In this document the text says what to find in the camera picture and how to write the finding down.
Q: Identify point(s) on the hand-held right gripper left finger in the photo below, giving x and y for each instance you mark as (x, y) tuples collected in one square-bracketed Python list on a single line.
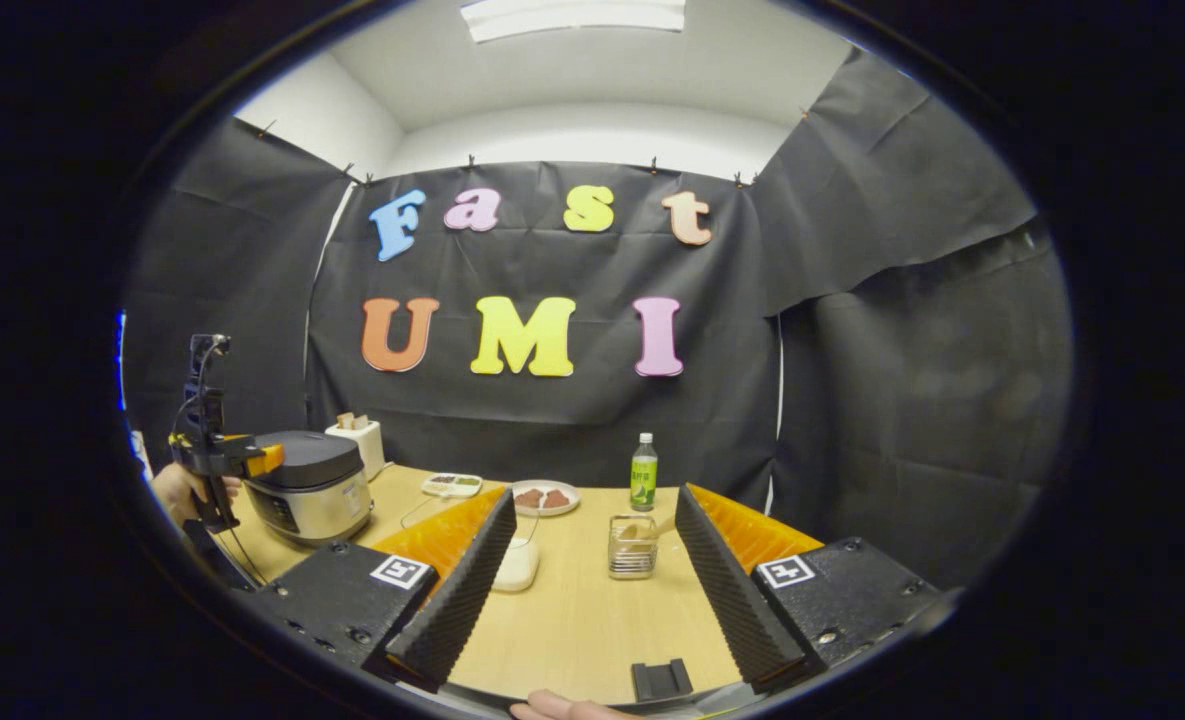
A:
[(462, 600)]

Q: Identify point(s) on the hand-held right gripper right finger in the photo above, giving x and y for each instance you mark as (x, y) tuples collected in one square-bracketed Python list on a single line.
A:
[(727, 600)]

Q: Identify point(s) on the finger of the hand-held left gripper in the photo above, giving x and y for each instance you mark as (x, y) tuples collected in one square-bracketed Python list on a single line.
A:
[(262, 460)]

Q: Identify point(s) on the dark grey rice cooker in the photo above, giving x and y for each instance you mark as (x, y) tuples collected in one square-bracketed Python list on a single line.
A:
[(312, 490)]

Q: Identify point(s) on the clear container of white rice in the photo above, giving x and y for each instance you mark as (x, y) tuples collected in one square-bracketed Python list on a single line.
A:
[(517, 565)]

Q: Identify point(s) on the wooden spoon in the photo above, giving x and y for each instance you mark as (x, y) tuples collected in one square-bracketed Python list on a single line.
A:
[(642, 530)]

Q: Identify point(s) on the white toaster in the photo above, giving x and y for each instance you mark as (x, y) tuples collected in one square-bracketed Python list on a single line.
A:
[(367, 450)]

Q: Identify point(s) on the white divided bean dish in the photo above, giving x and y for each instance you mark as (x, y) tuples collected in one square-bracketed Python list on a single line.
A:
[(452, 486)]

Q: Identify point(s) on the brown meat piece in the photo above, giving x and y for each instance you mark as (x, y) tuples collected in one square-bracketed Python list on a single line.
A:
[(556, 497), (529, 498)]

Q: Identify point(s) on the white round plate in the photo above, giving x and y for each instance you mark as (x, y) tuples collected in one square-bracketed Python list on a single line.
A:
[(552, 512)]

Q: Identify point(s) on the green drink bottle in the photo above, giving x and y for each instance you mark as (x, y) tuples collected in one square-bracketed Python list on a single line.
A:
[(644, 485)]

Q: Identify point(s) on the ceiling light panel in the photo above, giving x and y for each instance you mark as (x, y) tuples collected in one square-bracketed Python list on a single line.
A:
[(572, 18)]

